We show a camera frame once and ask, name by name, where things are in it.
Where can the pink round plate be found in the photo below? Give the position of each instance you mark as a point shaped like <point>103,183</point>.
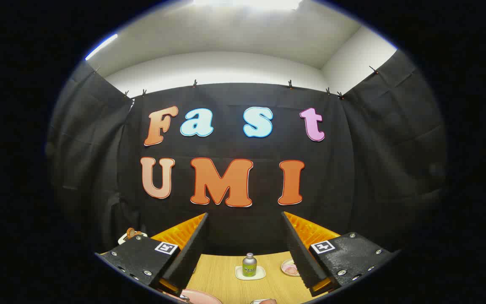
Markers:
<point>203,298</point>

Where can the white oval food bowl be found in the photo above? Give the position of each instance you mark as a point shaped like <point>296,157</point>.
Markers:
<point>289,268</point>

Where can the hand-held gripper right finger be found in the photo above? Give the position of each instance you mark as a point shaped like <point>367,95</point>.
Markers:
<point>304,257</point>

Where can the white toaster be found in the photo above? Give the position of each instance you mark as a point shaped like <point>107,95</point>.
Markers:
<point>122,239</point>

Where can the white square coaster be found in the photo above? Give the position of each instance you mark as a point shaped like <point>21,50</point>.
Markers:
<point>260,275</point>

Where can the brown toast slice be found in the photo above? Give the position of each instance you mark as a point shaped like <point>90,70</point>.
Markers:
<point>130,232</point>

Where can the black backdrop cloth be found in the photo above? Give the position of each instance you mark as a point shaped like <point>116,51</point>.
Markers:
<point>234,223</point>

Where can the green soda bottle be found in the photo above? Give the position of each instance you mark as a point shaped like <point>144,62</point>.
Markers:
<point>249,266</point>

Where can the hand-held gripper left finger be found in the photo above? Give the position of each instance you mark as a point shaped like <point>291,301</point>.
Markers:
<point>186,257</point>

